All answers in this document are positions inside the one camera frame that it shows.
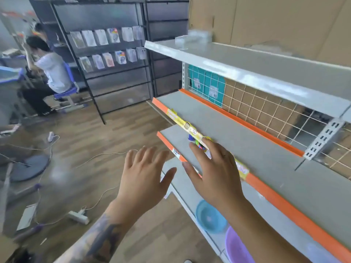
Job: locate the person's right hand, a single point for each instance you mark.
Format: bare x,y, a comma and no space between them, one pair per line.
219,180

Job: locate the person's left hand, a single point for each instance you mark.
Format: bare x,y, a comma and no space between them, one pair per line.
139,186

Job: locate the person's right middle finger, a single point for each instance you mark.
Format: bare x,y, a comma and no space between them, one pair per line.
215,149

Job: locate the person's left middle finger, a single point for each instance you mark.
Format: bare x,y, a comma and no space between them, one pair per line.
150,157

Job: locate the person's left thumb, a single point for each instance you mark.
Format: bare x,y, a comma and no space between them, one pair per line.
168,179

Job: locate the person's left little finger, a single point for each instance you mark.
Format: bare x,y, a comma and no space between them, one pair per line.
129,160

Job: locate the person's right thumb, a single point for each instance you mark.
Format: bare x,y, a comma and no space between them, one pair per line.
192,175

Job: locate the person's left forearm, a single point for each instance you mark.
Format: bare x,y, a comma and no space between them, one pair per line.
98,238

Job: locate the person's right forearm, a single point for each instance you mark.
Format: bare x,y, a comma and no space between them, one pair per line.
263,238

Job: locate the colourful small toy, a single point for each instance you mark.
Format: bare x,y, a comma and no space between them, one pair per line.
195,141

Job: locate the white price tag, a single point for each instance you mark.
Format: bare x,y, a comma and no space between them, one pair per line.
176,153

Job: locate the long yellow packaged item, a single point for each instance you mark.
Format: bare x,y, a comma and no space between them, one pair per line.
181,121

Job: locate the blue plastic bowl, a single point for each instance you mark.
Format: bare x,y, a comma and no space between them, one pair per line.
209,217

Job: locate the teal card packet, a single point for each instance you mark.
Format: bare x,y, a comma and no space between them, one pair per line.
215,90
196,80

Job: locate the grey metal shelf rack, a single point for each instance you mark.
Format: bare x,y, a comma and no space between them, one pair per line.
274,167

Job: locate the white power strip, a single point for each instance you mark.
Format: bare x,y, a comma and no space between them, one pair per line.
78,217

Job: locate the white power adapter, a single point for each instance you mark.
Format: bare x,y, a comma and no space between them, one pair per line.
51,136

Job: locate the purple plastic basin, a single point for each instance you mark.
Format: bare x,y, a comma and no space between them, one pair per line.
235,250

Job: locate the blue office chair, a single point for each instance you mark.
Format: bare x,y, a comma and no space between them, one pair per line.
70,88

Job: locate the round dark fan base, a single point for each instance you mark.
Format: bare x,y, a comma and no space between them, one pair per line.
28,168

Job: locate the clear plastic box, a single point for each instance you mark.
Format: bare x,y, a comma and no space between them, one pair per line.
181,41
200,36

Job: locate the row of hanging phone cases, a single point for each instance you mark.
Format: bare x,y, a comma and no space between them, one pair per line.
109,46

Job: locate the white flat box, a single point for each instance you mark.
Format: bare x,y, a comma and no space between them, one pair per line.
27,217

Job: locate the brown cardboard sheet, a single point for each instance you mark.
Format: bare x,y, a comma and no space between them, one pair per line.
274,21

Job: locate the blue desk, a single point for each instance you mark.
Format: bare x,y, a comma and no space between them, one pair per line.
11,75

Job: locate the white shelf bracket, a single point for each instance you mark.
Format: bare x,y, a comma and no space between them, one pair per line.
323,139

